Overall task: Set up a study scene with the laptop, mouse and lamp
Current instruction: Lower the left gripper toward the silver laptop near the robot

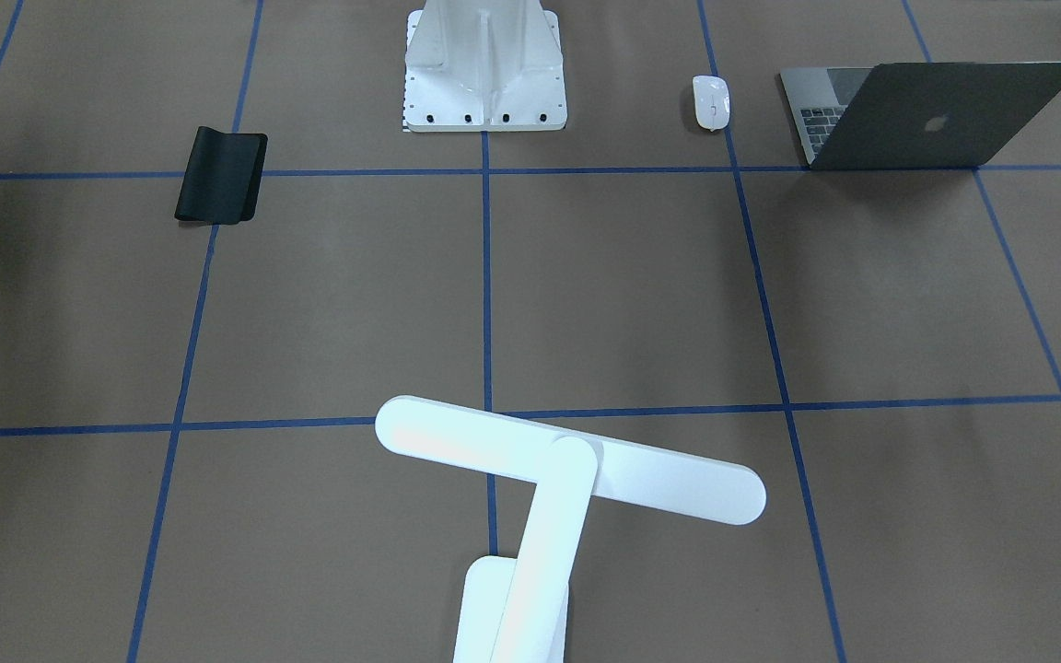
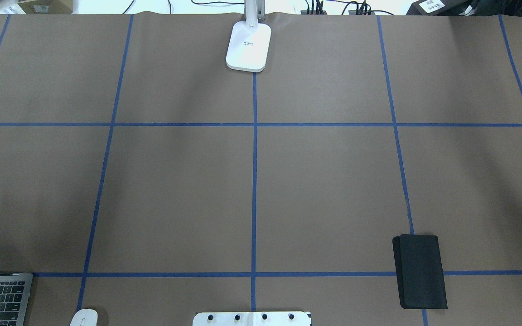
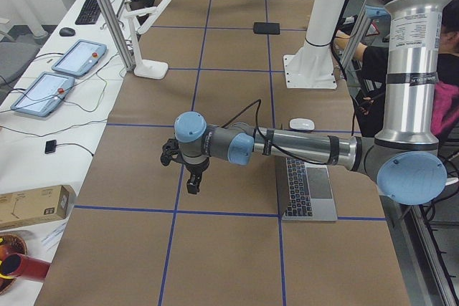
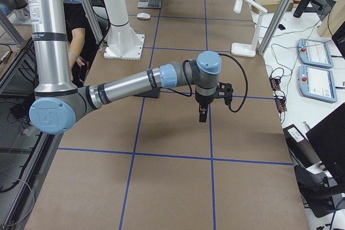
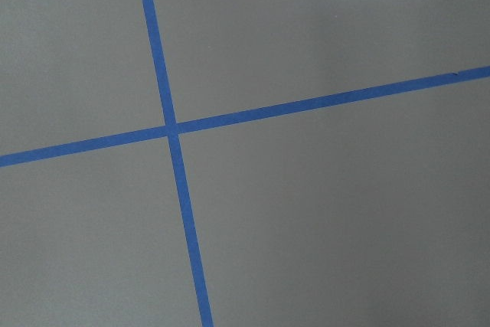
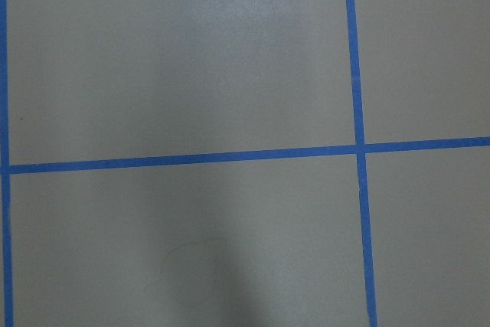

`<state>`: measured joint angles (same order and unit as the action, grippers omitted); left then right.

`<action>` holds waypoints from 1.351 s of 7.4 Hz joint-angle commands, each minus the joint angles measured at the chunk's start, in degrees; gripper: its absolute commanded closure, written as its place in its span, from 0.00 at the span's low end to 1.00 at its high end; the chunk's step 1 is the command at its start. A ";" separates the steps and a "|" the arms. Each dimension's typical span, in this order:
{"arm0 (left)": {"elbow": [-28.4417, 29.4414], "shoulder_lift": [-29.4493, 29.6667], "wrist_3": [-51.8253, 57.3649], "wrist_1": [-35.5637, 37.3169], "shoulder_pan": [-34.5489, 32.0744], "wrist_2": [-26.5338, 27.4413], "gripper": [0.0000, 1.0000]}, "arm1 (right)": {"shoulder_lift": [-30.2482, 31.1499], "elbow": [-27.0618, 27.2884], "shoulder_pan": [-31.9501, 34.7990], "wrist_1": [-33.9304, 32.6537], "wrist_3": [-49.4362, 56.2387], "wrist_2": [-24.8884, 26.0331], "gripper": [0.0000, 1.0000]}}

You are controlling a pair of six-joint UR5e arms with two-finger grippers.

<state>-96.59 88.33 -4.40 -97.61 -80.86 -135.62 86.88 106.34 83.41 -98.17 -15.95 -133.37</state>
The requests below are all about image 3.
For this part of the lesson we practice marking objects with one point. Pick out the black computer mouse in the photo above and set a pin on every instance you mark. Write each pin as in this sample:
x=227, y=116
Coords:
x=67, y=32

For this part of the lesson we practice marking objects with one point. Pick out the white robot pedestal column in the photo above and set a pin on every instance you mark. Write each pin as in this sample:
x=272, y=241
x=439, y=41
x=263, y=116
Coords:
x=312, y=65

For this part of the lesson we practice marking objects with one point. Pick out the person in black shirt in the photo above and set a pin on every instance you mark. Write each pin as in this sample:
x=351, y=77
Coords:
x=418, y=99

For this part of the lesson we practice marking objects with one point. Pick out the upper blue teach pendant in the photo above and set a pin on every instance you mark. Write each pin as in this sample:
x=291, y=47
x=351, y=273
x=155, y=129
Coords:
x=80, y=58

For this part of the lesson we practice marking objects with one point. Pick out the white computer mouse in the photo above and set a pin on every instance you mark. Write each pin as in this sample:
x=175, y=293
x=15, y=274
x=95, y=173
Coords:
x=302, y=124

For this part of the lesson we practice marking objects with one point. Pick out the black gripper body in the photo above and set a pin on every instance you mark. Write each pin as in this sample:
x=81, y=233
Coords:
x=196, y=167

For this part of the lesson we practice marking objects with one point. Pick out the cardboard box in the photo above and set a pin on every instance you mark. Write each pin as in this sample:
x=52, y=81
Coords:
x=35, y=206

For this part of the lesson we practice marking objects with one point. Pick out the aluminium frame post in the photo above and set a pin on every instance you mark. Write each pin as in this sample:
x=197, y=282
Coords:
x=116, y=33

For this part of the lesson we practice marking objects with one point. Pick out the lower blue teach pendant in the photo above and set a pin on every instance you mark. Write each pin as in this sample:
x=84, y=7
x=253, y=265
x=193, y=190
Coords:
x=44, y=95

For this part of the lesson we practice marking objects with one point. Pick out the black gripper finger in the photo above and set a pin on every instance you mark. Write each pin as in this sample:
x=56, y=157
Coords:
x=191, y=185

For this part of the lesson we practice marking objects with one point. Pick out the small black puck device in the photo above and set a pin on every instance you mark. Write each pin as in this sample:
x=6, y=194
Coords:
x=50, y=146

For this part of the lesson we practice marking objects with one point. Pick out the grey laptop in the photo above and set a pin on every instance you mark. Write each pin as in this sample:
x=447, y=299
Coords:
x=304, y=191

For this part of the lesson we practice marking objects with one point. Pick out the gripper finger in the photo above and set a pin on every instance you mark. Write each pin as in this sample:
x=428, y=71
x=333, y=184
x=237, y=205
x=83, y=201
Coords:
x=198, y=181

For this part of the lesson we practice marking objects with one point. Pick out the black keyboard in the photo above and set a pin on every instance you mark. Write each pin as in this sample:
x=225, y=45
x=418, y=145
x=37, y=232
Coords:
x=89, y=13

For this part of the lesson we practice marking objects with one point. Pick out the blue teach pendant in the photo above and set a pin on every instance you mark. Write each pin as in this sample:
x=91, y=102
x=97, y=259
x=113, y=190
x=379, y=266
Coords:
x=80, y=58
x=44, y=95

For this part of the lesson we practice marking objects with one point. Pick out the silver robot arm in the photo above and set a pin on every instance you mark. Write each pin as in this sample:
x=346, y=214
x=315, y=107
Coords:
x=401, y=158

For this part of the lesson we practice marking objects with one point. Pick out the red cylinder bottle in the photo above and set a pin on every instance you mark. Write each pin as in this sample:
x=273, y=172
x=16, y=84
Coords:
x=21, y=266

